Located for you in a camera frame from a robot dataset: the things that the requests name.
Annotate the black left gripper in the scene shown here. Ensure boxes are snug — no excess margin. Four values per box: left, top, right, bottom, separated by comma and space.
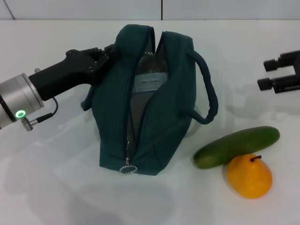
28, 44, 122, 102

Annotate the orange yellow pear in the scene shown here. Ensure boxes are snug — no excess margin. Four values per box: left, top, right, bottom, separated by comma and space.
226, 153, 273, 200

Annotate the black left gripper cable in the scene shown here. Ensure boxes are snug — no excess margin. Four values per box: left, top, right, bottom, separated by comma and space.
31, 97, 59, 124

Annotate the green cucumber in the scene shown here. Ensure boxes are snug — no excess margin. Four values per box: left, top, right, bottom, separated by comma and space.
193, 126, 281, 170

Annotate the clear plastic food container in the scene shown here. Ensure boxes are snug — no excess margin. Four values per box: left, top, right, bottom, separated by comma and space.
133, 72, 170, 95

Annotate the metal zipper pull ring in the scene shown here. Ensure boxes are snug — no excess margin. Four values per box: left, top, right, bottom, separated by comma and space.
119, 157, 138, 175

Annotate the dark teal insulated bag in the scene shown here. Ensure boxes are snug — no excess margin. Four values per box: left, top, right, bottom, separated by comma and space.
80, 23, 220, 176

